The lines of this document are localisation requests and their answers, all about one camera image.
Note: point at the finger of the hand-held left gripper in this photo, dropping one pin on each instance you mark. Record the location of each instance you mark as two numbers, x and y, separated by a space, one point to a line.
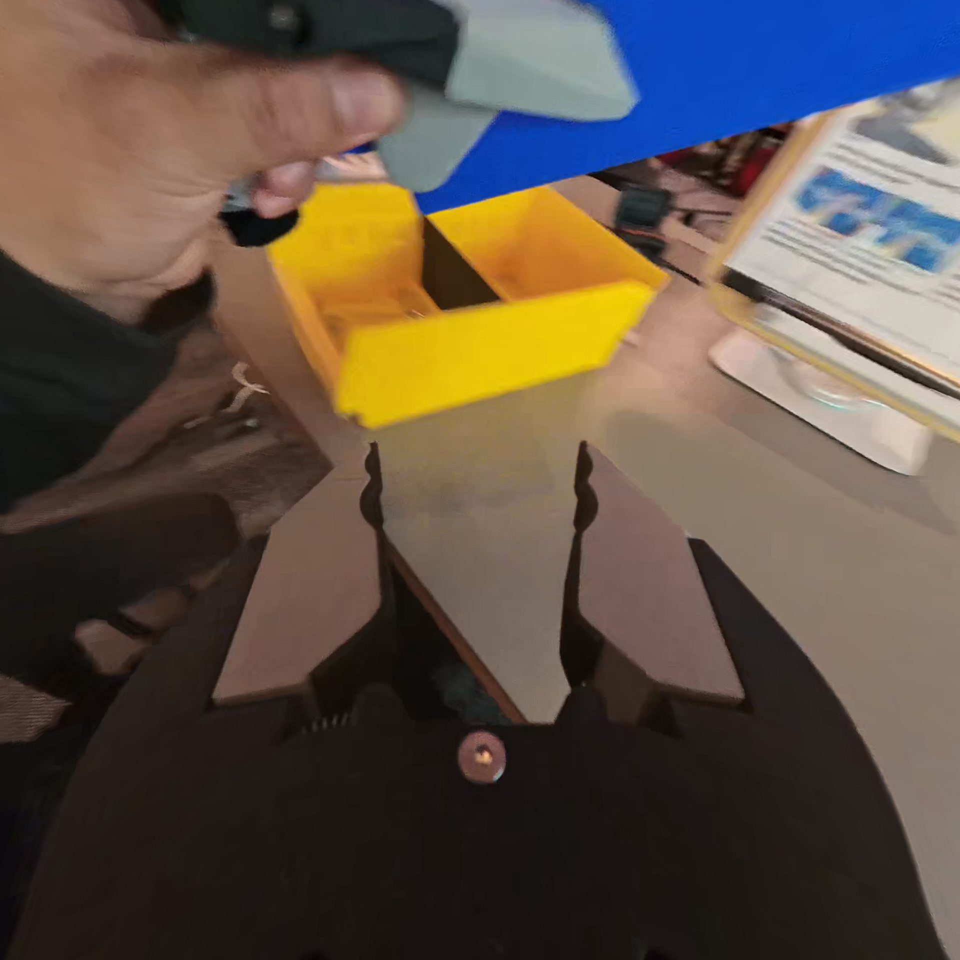
540 60

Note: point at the person's leg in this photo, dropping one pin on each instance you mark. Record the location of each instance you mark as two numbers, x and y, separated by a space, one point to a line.
112 570

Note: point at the yellow plastic bin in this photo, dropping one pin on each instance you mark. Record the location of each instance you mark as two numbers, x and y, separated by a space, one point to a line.
487 360

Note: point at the instruction sheet on stand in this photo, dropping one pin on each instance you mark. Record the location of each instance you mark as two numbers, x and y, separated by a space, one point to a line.
757 367

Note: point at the printed instruction sheet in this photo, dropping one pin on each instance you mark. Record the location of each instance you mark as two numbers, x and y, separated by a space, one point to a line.
862 285

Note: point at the blue plastic bin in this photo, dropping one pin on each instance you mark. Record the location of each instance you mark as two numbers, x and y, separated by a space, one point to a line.
750 75

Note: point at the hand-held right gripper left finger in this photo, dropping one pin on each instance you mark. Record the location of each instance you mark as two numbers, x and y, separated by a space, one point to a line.
307 600

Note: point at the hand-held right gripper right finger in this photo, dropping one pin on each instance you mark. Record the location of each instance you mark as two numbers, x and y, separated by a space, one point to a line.
645 600

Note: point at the person's left forearm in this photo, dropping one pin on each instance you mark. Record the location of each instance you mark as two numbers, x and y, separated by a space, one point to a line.
60 375

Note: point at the white paper scrap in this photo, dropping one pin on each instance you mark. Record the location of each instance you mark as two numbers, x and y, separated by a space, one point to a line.
244 390

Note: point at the person's left hand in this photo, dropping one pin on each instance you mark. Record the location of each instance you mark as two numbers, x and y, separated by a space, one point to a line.
112 150

